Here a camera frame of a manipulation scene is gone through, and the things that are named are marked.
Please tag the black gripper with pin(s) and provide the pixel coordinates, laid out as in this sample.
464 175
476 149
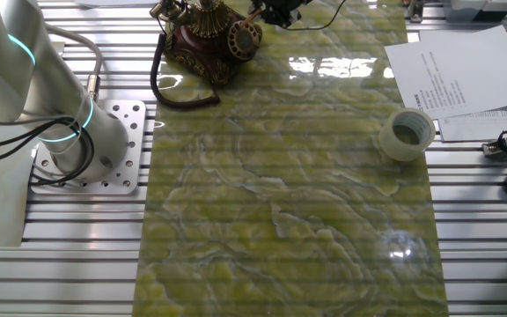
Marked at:
291 9

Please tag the antique red rotary phone base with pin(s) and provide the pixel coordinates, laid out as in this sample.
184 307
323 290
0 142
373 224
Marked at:
200 48

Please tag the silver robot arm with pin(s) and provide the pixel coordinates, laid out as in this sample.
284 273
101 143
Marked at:
51 88

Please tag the brass and red phone handset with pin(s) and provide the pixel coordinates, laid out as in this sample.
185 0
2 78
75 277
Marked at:
172 11

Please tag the clear packing tape roll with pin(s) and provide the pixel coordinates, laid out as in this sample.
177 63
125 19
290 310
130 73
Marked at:
387 141

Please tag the green marble pattern mat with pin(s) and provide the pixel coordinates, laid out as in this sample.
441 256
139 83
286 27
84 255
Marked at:
280 220

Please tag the grey metal block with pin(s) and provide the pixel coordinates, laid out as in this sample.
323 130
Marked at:
478 9

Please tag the printed instruction paper sheet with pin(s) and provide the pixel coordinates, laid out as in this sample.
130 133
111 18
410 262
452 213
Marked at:
491 66

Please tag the paper sheet with table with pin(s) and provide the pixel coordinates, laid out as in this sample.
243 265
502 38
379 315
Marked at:
478 125

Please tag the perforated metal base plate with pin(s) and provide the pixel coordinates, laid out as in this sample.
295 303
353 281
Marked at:
126 132

